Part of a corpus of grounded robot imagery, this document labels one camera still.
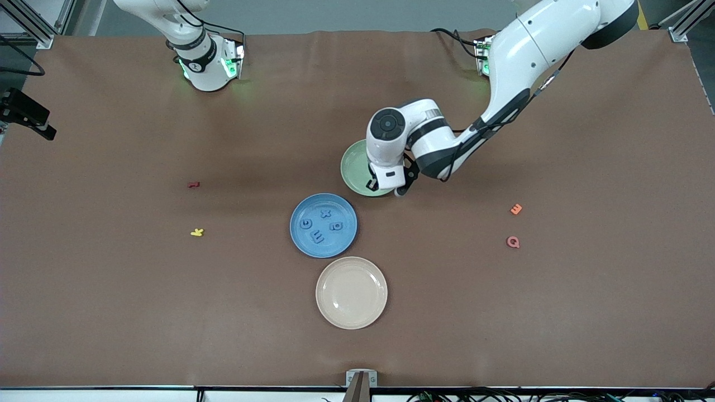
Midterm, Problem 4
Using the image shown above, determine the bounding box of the green plate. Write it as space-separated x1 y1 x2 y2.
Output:
340 140 396 198

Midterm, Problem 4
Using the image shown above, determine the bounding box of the blue plate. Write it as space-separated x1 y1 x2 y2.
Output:
289 193 358 259

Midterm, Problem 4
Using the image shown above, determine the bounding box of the beige plate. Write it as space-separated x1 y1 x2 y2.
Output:
315 256 388 330

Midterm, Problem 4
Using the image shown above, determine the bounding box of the brown table cover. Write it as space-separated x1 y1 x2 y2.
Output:
0 29 715 389

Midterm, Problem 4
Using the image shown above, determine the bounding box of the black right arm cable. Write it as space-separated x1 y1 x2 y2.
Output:
0 33 45 76

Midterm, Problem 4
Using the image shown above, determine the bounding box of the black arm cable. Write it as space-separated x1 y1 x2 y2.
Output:
0 33 45 76
411 49 577 182

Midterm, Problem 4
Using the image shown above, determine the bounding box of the aluminium frame profile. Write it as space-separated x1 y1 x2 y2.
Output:
659 0 715 42
0 0 76 50

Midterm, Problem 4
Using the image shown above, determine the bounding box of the black left base cable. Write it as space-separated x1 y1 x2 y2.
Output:
430 27 482 59

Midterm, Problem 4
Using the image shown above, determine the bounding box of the black base cable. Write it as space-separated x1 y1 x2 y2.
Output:
201 21 247 45
430 27 482 59

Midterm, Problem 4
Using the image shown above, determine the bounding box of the grey metal bracket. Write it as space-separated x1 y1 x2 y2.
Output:
346 370 378 388

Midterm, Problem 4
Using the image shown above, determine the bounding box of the black right base cable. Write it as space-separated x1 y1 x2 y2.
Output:
201 21 247 45

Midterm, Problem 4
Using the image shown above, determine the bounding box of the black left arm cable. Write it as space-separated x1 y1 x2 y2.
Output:
411 49 577 182

